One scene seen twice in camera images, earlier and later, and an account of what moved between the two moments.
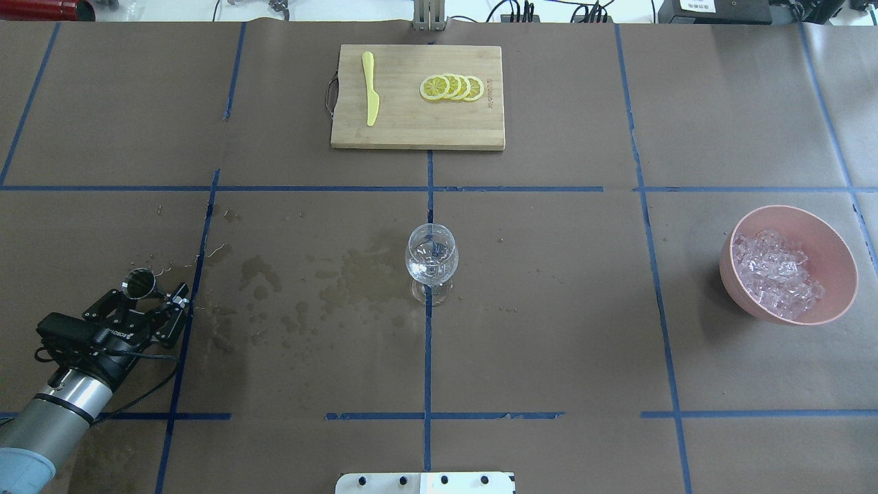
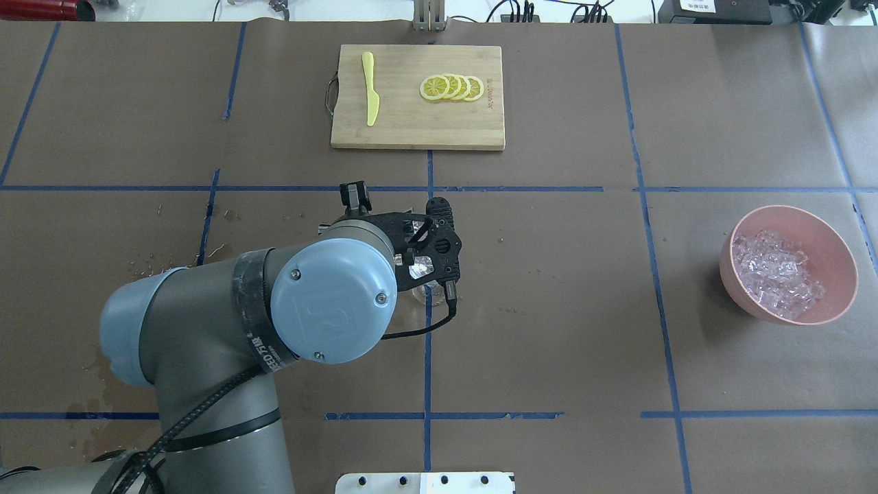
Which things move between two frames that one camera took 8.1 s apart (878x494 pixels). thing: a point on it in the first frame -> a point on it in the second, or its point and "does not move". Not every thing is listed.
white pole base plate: x=425 y=483 does not move
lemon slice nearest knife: x=434 y=88 does not move
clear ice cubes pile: x=772 y=267 does not move
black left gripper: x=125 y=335 -> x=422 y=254
